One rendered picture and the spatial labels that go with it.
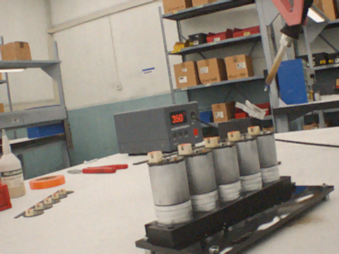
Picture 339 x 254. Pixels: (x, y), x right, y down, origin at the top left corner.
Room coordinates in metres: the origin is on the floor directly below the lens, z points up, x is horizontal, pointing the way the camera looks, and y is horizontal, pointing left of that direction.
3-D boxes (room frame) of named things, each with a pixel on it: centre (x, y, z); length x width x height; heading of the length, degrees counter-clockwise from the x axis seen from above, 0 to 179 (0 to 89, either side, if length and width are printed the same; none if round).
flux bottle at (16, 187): (0.59, 0.25, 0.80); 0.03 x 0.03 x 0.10
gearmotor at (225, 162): (0.32, -0.03, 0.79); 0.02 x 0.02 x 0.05
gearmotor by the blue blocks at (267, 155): (0.36, -0.07, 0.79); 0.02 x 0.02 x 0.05
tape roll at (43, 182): (0.66, 0.22, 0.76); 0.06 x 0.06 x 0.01
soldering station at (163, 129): (0.93, 0.04, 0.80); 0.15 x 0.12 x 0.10; 50
